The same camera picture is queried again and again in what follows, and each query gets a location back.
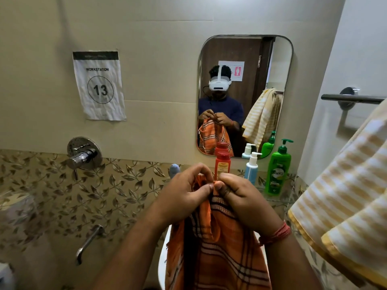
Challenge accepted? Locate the person's left hand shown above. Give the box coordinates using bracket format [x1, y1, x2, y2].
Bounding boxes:
[151, 163, 214, 226]

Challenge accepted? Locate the person's right hand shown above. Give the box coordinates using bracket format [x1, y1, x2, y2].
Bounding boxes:
[214, 173, 285, 238]

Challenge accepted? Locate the orange checked cloth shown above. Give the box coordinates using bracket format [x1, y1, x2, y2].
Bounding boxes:
[165, 173, 273, 290]

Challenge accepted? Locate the person's right forearm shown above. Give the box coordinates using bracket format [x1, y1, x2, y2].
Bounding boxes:
[264, 231, 325, 290]

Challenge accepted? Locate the person's left forearm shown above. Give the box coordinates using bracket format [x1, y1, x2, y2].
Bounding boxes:
[92, 207, 170, 290]

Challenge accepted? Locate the red plastic bottle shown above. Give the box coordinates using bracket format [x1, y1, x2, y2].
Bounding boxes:
[214, 151, 232, 182]

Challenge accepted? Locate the white blue pump bottle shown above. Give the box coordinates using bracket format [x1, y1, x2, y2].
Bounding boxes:
[244, 152, 262, 186]

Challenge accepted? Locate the green pump bottle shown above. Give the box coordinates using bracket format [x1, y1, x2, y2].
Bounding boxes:
[265, 138, 294, 196]

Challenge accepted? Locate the red thread wristband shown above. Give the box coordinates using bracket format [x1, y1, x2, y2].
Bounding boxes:
[258, 221, 292, 247]

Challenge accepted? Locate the chrome tap spout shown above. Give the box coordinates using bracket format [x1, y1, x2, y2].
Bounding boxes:
[75, 225, 105, 266]

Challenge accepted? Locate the chrome shower valve knob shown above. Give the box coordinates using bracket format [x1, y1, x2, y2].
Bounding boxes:
[65, 136, 103, 180]

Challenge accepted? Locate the yellow striped towel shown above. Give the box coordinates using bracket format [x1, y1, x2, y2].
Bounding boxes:
[287, 99, 387, 289]

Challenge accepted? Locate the white paper sign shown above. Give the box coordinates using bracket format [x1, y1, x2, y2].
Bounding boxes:
[73, 51, 127, 121]

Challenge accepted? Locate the chrome towel bar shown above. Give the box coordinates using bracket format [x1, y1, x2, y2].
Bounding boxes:
[321, 86, 386, 111]

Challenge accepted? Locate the glass wall shelf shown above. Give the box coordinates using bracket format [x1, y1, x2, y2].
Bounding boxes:
[256, 183, 300, 207]

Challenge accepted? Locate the rounded wall mirror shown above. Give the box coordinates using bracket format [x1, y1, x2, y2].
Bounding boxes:
[196, 34, 294, 160]

